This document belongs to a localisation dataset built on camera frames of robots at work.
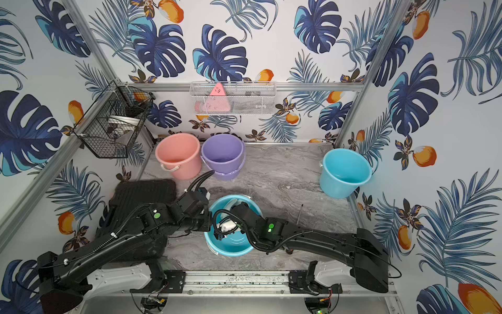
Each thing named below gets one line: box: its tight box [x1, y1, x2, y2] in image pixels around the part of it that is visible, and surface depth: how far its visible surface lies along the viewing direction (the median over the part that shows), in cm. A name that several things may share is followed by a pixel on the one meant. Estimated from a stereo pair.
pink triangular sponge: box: [209, 82, 227, 97], surface depth 90 cm
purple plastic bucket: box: [200, 133, 246, 182], surface depth 100 cm
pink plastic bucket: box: [154, 132, 202, 181], surface depth 100 cm
